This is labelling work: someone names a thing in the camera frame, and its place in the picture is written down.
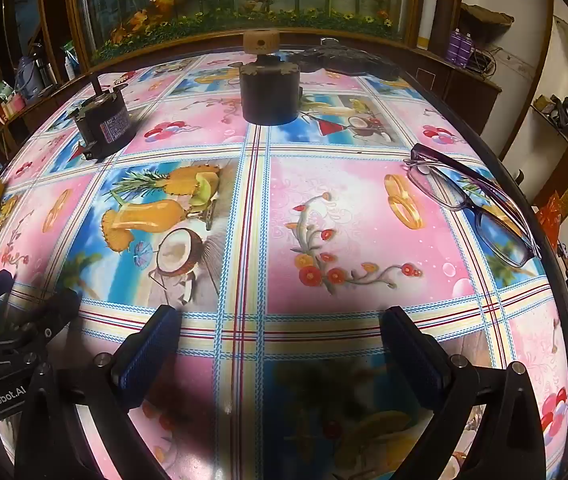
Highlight purple framed eyeglasses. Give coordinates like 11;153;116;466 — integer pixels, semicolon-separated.
404;143;545;268

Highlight fruit print tablecloth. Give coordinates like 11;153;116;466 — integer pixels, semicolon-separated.
0;50;568;480

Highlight pink box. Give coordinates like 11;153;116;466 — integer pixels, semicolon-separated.
0;82;27;123

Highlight small black motor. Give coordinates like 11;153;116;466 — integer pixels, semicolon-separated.
66;74;138;162

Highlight dark thermos flask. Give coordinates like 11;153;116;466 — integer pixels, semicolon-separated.
31;42;57;91

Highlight dark motor with wooden pulley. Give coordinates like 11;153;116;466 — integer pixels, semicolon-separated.
240;30;303;125

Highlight dark bag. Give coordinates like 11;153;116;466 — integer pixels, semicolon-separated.
534;94;568;136

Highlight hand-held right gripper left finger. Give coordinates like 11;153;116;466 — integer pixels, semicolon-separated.
14;304;181;480

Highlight black cables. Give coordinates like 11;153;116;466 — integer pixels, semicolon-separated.
469;47;502;78

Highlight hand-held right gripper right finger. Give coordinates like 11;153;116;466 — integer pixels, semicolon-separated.
380;305;547;480

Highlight blue water jug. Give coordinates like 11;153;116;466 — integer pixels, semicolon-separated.
16;55;39;101

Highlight flower and bamboo wall painting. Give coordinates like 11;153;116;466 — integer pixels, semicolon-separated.
71;0;409;61

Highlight wooden cabinet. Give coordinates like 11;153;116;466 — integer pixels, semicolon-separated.
399;50;504;133

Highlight white rolled poster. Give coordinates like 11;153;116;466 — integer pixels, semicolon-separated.
416;0;440;51

